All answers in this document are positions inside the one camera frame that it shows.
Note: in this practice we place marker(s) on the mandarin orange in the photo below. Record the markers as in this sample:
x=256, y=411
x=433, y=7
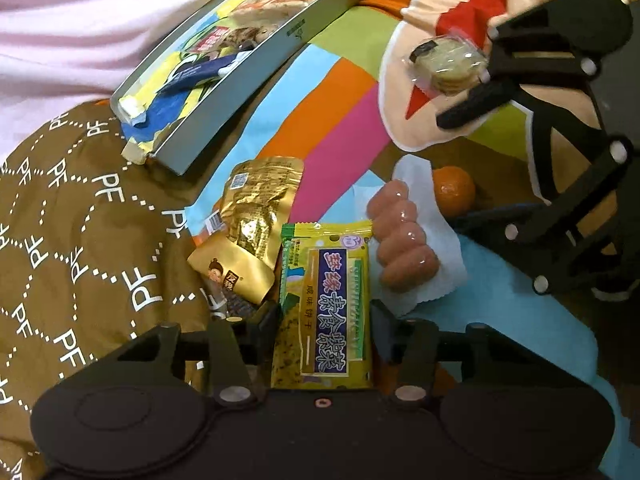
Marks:
x=452, y=190

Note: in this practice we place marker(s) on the pink hanging sheet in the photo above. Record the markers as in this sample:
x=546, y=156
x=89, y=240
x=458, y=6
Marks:
x=75, y=35

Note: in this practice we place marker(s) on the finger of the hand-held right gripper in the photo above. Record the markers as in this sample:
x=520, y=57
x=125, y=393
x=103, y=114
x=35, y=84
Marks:
x=480, y=102
x=550, y=50

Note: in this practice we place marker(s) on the brown patterned quilt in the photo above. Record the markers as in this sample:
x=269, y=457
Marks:
x=75, y=260

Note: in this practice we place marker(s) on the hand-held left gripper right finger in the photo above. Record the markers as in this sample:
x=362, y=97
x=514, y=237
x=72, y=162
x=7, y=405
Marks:
x=382, y=325

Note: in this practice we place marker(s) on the round biscuit packet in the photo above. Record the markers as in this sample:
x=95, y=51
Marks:
x=450, y=62

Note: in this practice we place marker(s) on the shiny gold snack packet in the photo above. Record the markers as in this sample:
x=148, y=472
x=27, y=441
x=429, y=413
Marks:
x=260, y=200

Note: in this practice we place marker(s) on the gold packet with cartoon figure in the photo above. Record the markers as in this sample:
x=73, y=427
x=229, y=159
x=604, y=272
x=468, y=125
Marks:
x=225, y=270

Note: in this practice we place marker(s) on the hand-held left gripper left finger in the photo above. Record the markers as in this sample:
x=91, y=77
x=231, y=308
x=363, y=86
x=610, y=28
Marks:
x=262, y=330

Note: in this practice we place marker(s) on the sausage packet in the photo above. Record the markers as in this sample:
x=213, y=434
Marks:
x=400, y=240

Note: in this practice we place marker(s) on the blue white snack packet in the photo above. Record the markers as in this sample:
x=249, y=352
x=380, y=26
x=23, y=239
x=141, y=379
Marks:
x=195, y=72

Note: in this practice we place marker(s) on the grey tray with cartoon drawing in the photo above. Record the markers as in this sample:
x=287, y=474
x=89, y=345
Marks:
x=280, y=60

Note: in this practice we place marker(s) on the green yellow cracker packet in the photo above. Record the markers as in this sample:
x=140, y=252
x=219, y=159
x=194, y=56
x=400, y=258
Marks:
x=325, y=285

